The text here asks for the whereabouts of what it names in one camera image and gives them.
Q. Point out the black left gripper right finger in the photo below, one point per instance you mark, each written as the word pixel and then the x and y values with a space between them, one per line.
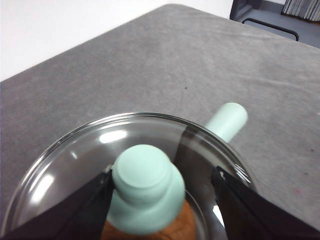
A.
pixel 250 212

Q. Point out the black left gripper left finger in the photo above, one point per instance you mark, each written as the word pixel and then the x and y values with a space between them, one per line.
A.
pixel 75 217

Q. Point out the brown potato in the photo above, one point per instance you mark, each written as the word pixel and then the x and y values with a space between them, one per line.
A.
pixel 187 225

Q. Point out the glass pot lid green knob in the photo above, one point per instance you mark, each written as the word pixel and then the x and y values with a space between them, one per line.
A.
pixel 145 180

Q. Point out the grey ribbed panel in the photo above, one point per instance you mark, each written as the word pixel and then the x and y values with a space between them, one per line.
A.
pixel 300 8

